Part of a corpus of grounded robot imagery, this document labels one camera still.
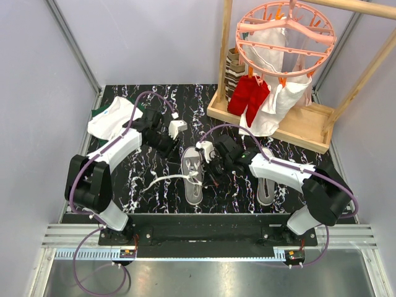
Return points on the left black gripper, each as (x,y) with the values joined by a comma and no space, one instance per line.
(173,148)

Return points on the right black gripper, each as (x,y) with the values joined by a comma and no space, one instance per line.
(209,174)

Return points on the grey sneaker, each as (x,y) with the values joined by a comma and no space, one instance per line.
(265,191)
(191,168)

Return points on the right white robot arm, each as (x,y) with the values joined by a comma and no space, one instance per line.
(325,192)

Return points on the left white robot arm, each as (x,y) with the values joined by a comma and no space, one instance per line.
(89,185)

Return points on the white folded shirt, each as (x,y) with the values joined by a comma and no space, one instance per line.
(109,119)

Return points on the green folded garment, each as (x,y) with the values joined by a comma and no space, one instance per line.
(102,136)

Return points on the red hanging garment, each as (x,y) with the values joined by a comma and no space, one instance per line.
(248,96)

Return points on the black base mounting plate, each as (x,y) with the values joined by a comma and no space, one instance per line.
(208,236)

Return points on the brown striped sock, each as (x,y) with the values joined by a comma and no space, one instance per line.
(235,69)

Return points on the white hanging cloth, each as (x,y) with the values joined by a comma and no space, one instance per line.
(296,91)

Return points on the pink round clothes hanger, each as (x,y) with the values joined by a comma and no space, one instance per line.
(284,39)

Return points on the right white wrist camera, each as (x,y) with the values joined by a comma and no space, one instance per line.
(205,148)

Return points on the wooden drying rack frame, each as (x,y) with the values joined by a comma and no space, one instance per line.
(309,127)

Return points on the aluminium rail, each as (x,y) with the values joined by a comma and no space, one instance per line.
(84,242)

